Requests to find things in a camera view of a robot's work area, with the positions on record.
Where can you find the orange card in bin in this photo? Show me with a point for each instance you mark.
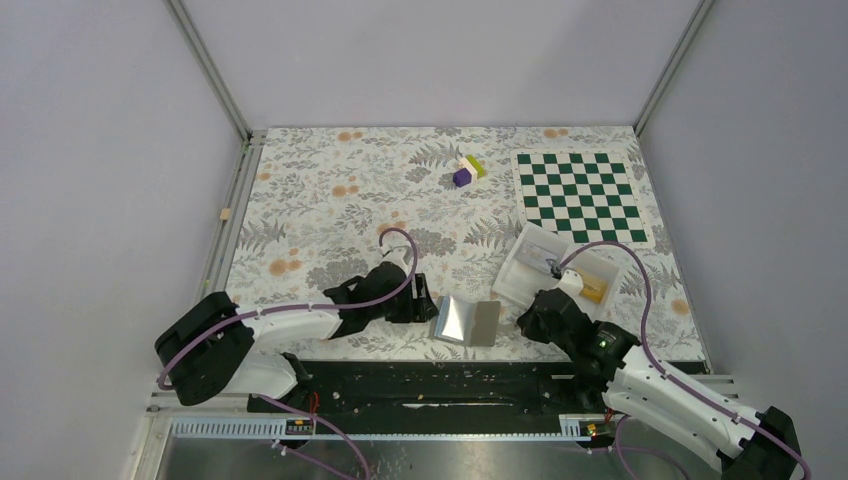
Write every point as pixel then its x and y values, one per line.
pixel 594 287

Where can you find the green white chessboard mat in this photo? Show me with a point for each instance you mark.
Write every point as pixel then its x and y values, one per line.
pixel 583 195

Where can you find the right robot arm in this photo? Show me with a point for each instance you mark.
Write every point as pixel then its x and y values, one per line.
pixel 737 441

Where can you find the aluminium frame post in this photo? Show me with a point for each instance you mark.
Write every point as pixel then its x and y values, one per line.
pixel 673 64
pixel 198 48

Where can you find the green block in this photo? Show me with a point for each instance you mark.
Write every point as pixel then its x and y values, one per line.
pixel 474 164

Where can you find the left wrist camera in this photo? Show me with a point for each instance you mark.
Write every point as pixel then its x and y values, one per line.
pixel 400 256

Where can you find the translucent plastic bin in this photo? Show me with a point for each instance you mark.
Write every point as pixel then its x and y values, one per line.
pixel 518 283

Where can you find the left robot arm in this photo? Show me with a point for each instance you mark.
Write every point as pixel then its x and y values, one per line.
pixel 216 348

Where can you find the left aluminium frame post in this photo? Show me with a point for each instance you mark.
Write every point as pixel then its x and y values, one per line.
pixel 198 48

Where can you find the grey card holder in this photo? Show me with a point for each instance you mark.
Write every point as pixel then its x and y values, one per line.
pixel 466 323

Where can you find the purple block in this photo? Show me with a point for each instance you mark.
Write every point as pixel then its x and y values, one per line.
pixel 462 177

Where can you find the right aluminium frame post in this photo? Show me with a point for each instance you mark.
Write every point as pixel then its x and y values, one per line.
pixel 673 64

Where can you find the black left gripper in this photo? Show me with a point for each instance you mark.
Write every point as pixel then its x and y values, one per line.
pixel 417 310

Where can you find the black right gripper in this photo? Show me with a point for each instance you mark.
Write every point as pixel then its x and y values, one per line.
pixel 528 326

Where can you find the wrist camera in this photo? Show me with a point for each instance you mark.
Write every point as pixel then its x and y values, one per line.
pixel 569 281
pixel 400 256

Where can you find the silver card in bin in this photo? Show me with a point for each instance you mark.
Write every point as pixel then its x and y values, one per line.
pixel 538 258

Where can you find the white pink block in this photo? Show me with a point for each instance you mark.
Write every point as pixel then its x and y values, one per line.
pixel 464 164

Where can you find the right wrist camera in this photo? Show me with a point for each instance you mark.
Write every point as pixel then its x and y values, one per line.
pixel 569 281

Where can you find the floral table mat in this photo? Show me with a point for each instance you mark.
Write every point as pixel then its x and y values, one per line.
pixel 325 199

